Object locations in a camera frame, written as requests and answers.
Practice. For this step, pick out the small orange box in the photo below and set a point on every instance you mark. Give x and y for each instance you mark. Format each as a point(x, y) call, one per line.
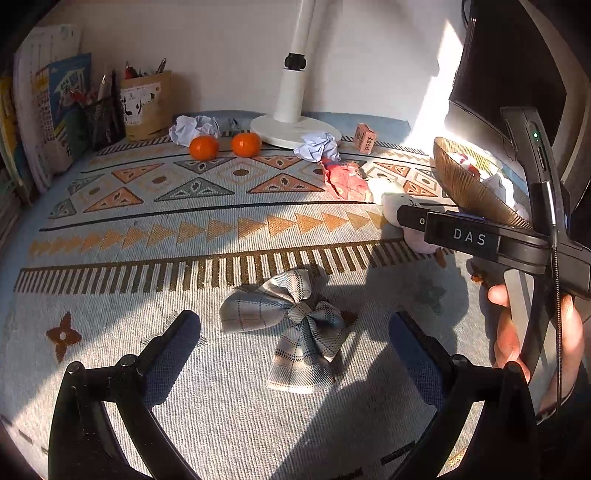
point(365, 138)

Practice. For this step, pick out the white cat plush toy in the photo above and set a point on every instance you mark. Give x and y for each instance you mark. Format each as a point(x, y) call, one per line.
point(464, 161)

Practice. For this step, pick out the orange tangerine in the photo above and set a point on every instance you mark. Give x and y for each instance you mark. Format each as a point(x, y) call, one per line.
point(246, 144)
point(204, 147)

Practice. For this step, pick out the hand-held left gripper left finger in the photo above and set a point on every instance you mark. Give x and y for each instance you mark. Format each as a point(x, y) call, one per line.
point(178, 350)

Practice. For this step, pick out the black mesh pen holder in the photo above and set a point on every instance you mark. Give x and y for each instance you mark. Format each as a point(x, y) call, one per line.
point(104, 122)

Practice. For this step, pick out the patterned woven mat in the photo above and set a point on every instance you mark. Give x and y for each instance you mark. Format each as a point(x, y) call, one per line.
point(207, 217)

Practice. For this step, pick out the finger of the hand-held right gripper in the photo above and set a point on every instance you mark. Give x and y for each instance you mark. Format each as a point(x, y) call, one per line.
point(411, 217)

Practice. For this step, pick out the grey plaid fabric bow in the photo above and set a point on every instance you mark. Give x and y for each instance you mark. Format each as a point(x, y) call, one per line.
point(258, 309)

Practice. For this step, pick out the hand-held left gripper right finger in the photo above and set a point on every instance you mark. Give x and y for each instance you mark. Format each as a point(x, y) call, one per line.
point(415, 355)

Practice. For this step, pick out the brown paper bag pen holder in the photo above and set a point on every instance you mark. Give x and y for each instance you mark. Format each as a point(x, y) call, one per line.
point(147, 106)

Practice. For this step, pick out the row of books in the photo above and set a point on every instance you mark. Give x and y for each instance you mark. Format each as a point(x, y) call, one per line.
point(32, 60)

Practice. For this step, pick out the blue cover book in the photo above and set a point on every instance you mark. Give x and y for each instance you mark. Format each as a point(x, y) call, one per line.
point(69, 110)

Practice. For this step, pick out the white desk lamp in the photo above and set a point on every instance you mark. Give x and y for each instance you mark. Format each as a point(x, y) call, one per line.
point(288, 97)

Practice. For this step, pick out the pink white skewer plush toy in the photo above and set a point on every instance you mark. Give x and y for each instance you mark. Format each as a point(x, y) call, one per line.
point(392, 201)

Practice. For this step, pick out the red snack packet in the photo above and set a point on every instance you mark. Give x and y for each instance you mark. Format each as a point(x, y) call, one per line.
point(346, 182)

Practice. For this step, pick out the bunch of pens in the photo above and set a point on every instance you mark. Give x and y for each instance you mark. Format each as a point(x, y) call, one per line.
point(138, 69)

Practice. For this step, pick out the crumpled white paper ball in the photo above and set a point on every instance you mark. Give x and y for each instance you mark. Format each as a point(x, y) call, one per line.
point(318, 147)
point(194, 129)

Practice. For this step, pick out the wooden ribbed bowl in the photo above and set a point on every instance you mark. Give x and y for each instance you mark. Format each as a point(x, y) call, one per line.
point(466, 194)

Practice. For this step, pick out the person's right hand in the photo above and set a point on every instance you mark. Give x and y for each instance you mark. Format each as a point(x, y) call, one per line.
point(508, 332)

